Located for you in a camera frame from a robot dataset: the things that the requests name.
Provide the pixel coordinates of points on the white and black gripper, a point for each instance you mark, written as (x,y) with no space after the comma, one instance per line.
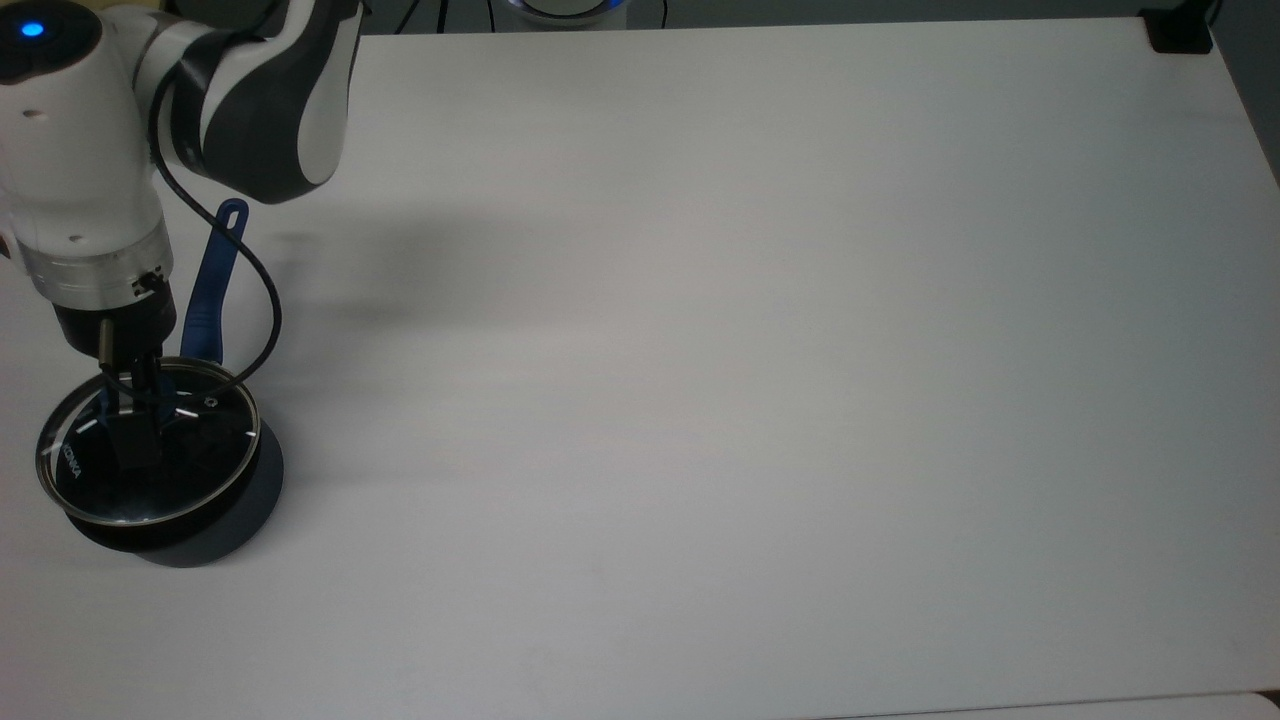
(120,320)

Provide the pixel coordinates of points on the round glass saucepan lid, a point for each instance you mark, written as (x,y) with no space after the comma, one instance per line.
(205,470)

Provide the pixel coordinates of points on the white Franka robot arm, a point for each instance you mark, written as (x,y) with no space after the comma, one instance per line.
(70,150)

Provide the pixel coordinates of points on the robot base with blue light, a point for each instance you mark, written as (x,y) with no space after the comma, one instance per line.
(568,8)

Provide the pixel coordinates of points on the black corner table clamp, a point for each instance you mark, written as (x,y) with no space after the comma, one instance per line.
(1180,32)

